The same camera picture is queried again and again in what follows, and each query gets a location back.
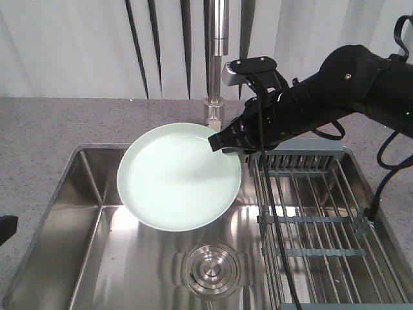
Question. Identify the light green round plate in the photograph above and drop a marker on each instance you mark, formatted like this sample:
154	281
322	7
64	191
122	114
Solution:
170	179

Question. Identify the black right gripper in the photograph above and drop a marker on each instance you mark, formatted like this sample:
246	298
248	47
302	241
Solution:
254	129

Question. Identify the metal dish drying rack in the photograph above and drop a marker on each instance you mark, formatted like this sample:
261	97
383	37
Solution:
320	251

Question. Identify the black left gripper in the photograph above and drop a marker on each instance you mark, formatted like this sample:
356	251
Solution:
8	227

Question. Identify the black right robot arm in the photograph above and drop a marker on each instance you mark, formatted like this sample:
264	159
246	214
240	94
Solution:
351	79

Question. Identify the sink drain strainer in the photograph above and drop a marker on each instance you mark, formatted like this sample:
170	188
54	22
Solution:
211	271

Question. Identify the white pleated curtain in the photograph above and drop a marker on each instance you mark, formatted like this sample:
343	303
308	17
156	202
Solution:
159	49

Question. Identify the stainless steel sink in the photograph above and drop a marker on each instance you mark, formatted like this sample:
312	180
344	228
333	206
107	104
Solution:
91	253

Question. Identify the steel faucet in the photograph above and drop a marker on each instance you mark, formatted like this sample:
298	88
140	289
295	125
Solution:
217	37

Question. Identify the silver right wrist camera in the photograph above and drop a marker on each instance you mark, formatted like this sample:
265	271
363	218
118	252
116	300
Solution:
262	69

